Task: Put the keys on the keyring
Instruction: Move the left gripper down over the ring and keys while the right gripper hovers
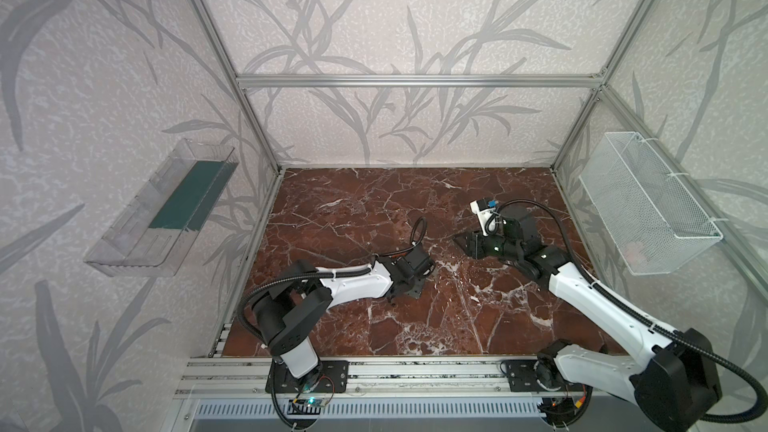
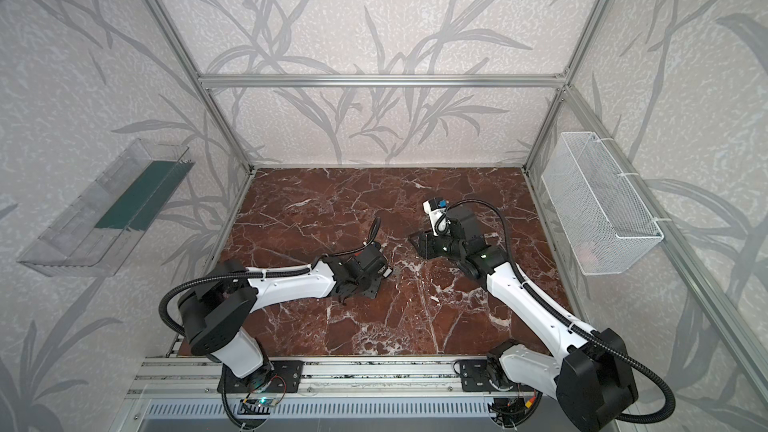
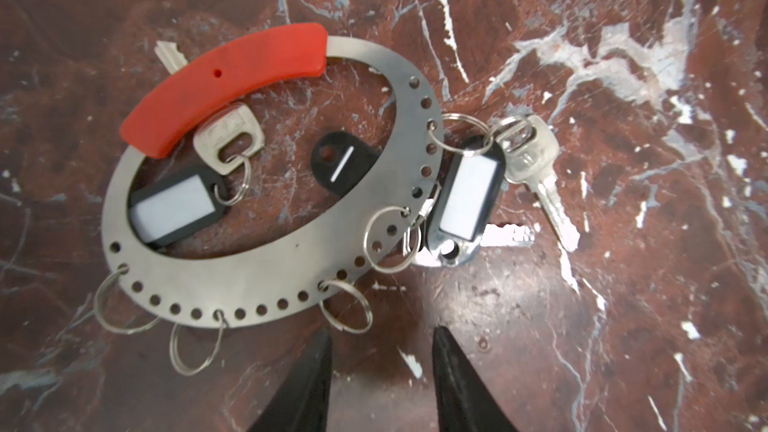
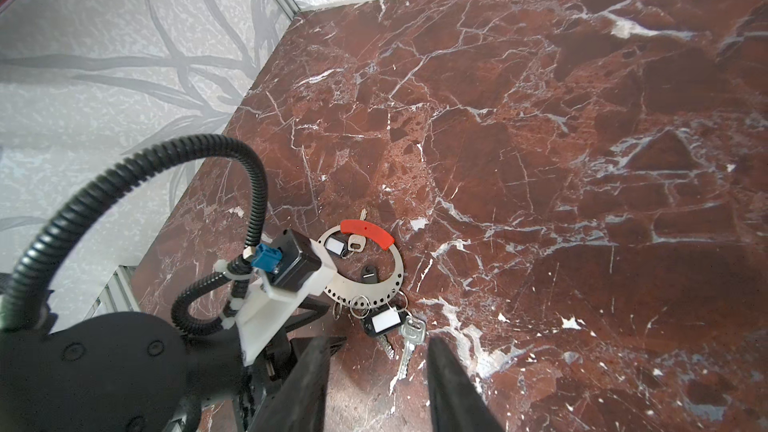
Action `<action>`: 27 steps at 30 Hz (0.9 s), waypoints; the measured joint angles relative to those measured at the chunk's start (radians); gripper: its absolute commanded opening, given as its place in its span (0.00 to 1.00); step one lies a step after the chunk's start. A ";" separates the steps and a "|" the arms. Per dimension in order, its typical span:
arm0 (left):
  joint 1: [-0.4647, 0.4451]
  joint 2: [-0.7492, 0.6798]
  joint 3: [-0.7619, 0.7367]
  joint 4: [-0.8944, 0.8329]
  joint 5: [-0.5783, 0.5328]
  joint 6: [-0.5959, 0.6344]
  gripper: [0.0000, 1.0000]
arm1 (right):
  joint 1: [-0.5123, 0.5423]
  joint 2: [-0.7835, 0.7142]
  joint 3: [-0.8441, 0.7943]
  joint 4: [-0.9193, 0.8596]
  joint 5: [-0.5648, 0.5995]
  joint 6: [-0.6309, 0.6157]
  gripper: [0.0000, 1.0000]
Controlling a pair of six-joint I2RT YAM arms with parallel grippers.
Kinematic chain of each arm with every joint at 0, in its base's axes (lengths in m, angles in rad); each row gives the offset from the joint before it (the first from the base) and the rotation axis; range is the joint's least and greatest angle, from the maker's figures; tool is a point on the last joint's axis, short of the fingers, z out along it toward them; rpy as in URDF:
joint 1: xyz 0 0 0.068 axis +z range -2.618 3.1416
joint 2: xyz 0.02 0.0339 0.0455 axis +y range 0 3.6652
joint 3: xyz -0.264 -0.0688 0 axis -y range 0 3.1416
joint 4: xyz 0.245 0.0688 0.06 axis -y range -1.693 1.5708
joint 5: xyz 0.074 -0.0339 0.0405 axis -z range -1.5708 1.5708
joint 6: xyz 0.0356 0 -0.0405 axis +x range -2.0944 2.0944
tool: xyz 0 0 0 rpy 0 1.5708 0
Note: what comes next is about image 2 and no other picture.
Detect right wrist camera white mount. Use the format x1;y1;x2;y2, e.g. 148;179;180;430
423;197;449;236

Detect white wire mesh basket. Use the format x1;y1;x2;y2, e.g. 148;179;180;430
542;132;664;276

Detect left circuit board with wires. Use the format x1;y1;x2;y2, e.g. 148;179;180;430
236;396;284;417

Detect black mounting plate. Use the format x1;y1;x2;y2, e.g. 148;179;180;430
453;359;512;393
217;360;304;394

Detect left black corrugated cable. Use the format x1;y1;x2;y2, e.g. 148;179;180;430
158;217;383;337

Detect aluminium frame profiles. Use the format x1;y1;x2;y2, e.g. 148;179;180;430
142;0;767;400

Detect clear plastic wall bin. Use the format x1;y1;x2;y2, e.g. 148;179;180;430
18;139;195;277

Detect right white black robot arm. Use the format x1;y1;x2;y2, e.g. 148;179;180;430
409;198;638;431

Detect right wiring bundle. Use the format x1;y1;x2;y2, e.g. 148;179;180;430
490;392;544;427

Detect black corrugated cable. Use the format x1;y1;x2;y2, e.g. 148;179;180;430
158;217;383;337
443;199;677;425

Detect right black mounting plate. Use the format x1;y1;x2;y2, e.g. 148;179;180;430
453;359;512;393

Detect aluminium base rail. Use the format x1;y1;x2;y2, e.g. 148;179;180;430
125;355;631;400

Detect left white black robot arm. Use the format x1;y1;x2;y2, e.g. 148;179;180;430
174;240;392;389

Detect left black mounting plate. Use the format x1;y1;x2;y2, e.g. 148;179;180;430
217;360;304;394

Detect right black corrugated cable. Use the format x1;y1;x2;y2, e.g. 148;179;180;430
443;199;677;425

